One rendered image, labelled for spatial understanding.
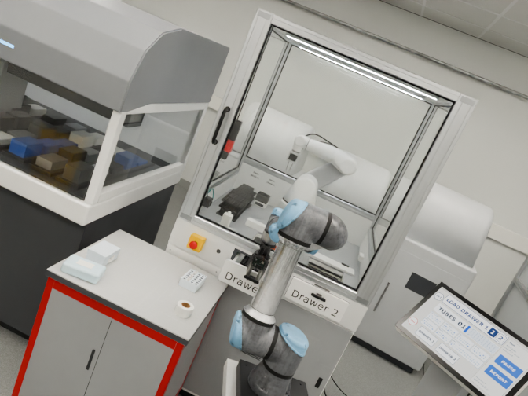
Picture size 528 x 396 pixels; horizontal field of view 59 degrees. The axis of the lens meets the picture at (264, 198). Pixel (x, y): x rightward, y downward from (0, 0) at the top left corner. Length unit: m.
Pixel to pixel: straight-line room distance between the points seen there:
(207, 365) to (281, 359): 1.05
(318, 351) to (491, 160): 3.46
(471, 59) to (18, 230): 4.39
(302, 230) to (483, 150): 4.03
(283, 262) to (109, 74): 1.12
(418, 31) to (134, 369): 4.36
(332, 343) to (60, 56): 1.80
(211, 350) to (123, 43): 1.55
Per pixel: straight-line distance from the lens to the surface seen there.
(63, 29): 2.30
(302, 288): 2.30
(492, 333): 2.25
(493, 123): 5.38
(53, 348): 2.17
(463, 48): 5.37
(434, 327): 2.26
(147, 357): 1.98
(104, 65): 2.17
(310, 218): 1.50
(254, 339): 1.59
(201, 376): 2.68
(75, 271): 1.99
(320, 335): 2.41
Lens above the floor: 1.80
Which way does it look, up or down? 15 degrees down
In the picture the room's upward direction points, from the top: 23 degrees clockwise
